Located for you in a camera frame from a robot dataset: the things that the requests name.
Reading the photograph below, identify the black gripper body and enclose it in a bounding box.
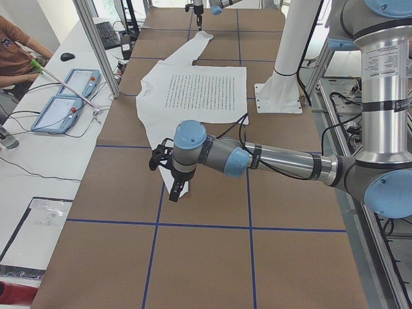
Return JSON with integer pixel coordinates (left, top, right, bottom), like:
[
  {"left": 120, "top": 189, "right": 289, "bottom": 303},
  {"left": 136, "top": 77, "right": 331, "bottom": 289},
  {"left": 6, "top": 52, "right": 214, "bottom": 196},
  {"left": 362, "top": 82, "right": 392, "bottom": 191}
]
[
  {"left": 171, "top": 167, "right": 195, "bottom": 190},
  {"left": 192, "top": 0, "right": 204, "bottom": 15}
]

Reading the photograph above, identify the white long-sleeve printed shirt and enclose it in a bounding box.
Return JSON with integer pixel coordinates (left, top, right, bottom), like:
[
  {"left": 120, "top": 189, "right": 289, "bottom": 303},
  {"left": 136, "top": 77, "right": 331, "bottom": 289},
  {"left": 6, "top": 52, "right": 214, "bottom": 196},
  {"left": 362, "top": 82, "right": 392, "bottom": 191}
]
[{"left": 136, "top": 31, "right": 249, "bottom": 193}]

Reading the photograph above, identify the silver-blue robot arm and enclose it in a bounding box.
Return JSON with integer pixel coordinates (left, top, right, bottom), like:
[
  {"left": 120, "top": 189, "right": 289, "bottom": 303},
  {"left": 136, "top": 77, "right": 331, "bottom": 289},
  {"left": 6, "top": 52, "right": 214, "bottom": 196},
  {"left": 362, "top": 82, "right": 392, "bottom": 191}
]
[
  {"left": 185, "top": 0, "right": 241, "bottom": 31},
  {"left": 167, "top": 1, "right": 411, "bottom": 218}
]

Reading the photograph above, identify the black box with white label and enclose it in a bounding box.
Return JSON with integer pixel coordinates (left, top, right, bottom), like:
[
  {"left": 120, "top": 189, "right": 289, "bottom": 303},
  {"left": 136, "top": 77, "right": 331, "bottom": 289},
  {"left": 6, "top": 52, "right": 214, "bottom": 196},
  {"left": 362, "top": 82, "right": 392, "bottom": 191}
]
[{"left": 120, "top": 34, "right": 133, "bottom": 60}]

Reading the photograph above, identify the black keyboard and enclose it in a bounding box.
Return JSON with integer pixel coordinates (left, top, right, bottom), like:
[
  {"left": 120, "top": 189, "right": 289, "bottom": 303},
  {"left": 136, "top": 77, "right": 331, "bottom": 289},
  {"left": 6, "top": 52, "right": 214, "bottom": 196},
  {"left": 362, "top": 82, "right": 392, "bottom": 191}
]
[{"left": 95, "top": 21, "right": 120, "bottom": 50}]

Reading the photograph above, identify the far blue teach pendant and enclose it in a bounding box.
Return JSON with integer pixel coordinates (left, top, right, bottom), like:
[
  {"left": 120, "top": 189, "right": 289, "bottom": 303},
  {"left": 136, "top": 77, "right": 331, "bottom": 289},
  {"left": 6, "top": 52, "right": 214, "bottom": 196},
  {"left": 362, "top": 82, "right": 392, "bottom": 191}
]
[{"left": 64, "top": 68, "right": 101, "bottom": 98}]

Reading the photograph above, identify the blue teach pendant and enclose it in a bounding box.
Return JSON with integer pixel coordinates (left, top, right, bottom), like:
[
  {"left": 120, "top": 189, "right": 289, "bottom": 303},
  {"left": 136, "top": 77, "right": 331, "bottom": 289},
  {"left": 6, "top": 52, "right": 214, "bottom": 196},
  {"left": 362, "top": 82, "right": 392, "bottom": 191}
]
[
  {"left": 64, "top": 68, "right": 101, "bottom": 98},
  {"left": 30, "top": 95, "right": 83, "bottom": 134}
]

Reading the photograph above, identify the near blue teach pendant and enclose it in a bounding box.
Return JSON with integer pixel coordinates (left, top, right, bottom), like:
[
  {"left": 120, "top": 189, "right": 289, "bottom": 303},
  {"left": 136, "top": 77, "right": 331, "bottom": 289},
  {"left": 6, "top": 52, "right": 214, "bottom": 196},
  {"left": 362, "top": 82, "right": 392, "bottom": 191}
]
[{"left": 30, "top": 95, "right": 83, "bottom": 134}]

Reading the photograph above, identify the black computer mouse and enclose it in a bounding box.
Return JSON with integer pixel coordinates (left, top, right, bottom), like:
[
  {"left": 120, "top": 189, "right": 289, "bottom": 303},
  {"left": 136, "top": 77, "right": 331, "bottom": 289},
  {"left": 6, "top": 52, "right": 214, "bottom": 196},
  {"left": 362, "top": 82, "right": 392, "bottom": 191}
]
[{"left": 60, "top": 52, "right": 75, "bottom": 62}]

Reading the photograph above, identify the plastic sleeve document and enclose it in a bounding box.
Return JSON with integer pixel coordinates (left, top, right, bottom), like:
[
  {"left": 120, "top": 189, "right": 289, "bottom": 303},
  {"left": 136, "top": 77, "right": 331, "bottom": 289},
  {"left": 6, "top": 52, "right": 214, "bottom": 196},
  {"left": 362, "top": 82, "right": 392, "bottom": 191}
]
[{"left": 1, "top": 196, "right": 73, "bottom": 270}]

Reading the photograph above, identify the metal rod with green tip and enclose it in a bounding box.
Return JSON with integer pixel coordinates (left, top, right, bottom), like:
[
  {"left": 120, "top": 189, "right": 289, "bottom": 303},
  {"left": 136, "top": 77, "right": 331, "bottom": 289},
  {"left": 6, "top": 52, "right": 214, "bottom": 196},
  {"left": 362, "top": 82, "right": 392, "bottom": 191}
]
[{"left": 30, "top": 60, "right": 102, "bottom": 114}]

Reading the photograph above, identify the person in orange shirt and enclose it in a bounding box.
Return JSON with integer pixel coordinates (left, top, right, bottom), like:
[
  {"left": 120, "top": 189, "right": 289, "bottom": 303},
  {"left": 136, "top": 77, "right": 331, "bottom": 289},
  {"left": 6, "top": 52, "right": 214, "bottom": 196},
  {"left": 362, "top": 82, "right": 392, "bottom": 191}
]
[{"left": 1, "top": 17, "right": 53, "bottom": 100}]

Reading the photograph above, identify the red fire extinguisher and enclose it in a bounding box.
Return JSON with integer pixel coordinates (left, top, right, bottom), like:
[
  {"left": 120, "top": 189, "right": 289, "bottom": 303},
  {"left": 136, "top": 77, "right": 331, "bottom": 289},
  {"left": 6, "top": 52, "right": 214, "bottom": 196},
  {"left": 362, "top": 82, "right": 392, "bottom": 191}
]
[{"left": 0, "top": 281, "right": 38, "bottom": 306}]

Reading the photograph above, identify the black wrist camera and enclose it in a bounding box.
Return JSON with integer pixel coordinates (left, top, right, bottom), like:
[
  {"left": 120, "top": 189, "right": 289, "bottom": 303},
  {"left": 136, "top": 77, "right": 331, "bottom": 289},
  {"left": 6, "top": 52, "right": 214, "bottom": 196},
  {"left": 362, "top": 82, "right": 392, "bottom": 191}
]
[
  {"left": 149, "top": 138, "right": 173, "bottom": 171},
  {"left": 185, "top": 2, "right": 194, "bottom": 12}
]

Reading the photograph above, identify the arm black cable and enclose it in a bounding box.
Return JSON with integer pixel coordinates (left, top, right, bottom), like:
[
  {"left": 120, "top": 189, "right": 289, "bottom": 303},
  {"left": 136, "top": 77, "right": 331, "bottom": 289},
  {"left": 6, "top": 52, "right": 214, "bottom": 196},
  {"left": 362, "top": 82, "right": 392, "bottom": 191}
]
[{"left": 218, "top": 112, "right": 323, "bottom": 181}]

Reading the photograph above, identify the white pillar with base plate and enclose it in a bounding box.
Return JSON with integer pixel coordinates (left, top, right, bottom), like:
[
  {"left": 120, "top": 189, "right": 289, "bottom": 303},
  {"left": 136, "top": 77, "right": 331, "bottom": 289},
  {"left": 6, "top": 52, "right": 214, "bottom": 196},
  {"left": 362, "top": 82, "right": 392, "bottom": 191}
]
[{"left": 254, "top": 0, "right": 323, "bottom": 114}]

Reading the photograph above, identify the aluminium frame post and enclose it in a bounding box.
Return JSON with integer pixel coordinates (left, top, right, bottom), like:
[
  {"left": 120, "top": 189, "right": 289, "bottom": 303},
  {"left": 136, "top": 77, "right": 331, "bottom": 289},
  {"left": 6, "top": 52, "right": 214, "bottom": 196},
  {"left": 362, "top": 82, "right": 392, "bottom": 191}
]
[{"left": 73, "top": 0, "right": 120, "bottom": 99}]

